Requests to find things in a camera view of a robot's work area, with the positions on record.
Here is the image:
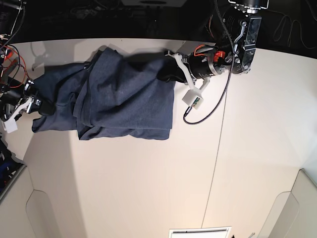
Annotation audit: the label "orange handled pliers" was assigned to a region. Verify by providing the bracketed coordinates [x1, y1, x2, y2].
[0, 49, 20, 75]

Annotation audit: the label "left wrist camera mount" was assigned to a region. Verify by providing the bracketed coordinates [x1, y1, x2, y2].
[164, 45, 217, 109]

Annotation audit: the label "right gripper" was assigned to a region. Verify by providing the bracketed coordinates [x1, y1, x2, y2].
[23, 79, 55, 116]

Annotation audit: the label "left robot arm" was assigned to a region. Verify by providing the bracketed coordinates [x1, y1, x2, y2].
[182, 0, 269, 81]

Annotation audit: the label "blue t-shirt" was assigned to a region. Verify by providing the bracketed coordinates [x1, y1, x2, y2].
[32, 48, 174, 140]

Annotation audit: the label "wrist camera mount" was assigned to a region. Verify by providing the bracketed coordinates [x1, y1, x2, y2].
[164, 45, 217, 109]
[2, 97, 33, 133]

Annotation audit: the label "bin of blue parts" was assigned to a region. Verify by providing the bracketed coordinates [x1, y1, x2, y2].
[0, 134, 25, 195]

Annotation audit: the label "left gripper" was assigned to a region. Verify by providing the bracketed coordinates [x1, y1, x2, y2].
[158, 58, 188, 84]

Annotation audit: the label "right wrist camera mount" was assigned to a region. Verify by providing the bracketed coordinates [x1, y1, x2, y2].
[2, 97, 33, 133]

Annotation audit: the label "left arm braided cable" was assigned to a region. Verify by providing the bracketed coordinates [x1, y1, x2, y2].
[182, 0, 236, 125]

